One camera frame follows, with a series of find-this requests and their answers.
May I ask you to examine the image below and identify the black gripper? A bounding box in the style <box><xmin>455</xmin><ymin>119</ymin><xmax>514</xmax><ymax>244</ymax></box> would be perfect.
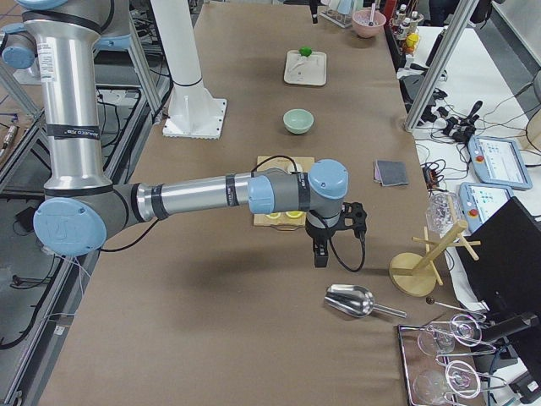
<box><xmin>305</xmin><ymin>202</ymin><xmax>366</xmax><ymax>267</ymax></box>

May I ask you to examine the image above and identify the white ceramic spoon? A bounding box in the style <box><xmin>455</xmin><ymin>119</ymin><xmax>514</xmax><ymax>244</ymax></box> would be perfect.
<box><xmin>290</xmin><ymin>56</ymin><xmax>309</xmax><ymax>72</ymax></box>

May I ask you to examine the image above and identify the mint green bowl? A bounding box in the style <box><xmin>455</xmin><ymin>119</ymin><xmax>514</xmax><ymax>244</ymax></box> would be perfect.
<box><xmin>282</xmin><ymin>108</ymin><xmax>314</xmax><ymax>134</ymax></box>

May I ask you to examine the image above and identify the pink bowl with ice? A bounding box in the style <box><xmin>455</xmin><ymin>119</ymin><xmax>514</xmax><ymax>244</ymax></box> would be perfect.
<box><xmin>352</xmin><ymin>9</ymin><xmax>387</xmax><ymax>38</ymax></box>

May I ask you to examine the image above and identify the single lemon slice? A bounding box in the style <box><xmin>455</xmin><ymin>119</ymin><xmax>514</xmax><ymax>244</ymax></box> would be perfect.
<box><xmin>265</xmin><ymin>212</ymin><xmax>281</xmax><ymax>220</ymax></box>

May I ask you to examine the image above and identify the metal scoop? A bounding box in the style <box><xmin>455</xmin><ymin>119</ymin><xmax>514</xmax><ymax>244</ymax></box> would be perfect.
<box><xmin>325</xmin><ymin>284</ymin><xmax>407</xmax><ymax>318</ymax></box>

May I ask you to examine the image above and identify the pink purple cloth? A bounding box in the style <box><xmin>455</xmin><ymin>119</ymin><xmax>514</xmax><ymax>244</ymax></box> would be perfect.
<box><xmin>373</xmin><ymin>162</ymin><xmax>381</xmax><ymax>183</ymax></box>

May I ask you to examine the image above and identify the wooden mug tree stand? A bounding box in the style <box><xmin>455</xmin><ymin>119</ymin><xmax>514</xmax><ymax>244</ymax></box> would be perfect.
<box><xmin>389</xmin><ymin>192</ymin><xmax>481</xmax><ymax>297</ymax></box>

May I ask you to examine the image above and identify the bamboo cutting board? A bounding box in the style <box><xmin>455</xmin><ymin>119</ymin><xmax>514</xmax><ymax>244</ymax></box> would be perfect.
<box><xmin>253</xmin><ymin>156</ymin><xmax>315</xmax><ymax>231</ymax></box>

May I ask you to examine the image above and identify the grey folded cloth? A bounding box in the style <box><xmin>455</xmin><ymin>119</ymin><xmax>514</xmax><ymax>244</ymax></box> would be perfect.
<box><xmin>375</xmin><ymin>160</ymin><xmax>408</xmax><ymax>187</ymax></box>

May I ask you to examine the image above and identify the teach pendant near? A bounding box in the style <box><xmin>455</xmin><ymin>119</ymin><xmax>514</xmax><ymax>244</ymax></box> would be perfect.
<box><xmin>458</xmin><ymin>182</ymin><xmax>514</xmax><ymax>233</ymax></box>

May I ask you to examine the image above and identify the teach pendant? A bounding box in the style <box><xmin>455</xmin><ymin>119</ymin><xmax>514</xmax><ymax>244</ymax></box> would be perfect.
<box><xmin>467</xmin><ymin>135</ymin><xmax>533</xmax><ymax>190</ymax></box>
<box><xmin>458</xmin><ymin>182</ymin><xmax>514</xmax><ymax>233</ymax></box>

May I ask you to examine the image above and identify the cream rabbit tray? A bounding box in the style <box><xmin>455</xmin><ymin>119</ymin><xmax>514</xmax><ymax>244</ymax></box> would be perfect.
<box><xmin>283</xmin><ymin>50</ymin><xmax>327</xmax><ymax>86</ymax></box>

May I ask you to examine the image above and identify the black monitor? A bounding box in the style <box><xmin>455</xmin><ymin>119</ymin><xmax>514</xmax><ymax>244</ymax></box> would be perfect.
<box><xmin>456</xmin><ymin>197</ymin><xmax>540</xmax><ymax>315</ymax></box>

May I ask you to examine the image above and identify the teach pendant far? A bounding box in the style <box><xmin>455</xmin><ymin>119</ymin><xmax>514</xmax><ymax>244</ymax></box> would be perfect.
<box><xmin>467</xmin><ymin>135</ymin><xmax>533</xmax><ymax>190</ymax></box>

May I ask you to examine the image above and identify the green lime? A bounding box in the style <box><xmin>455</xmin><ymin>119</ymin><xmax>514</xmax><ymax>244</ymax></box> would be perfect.
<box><xmin>298</xmin><ymin>47</ymin><xmax>313</xmax><ymax>58</ymax></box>

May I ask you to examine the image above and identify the black wire glass rack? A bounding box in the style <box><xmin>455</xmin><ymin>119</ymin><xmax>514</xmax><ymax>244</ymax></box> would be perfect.
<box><xmin>397</xmin><ymin>313</ymin><xmax>507</xmax><ymax>405</ymax></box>

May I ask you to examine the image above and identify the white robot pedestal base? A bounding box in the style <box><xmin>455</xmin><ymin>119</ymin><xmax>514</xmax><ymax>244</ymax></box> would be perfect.
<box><xmin>151</xmin><ymin>0</ymin><xmax>227</xmax><ymax>140</ymax></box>

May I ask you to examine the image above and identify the aluminium frame post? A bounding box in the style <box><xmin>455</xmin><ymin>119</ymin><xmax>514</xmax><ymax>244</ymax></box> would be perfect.
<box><xmin>404</xmin><ymin>0</ymin><xmax>478</xmax><ymax>133</ymax></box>

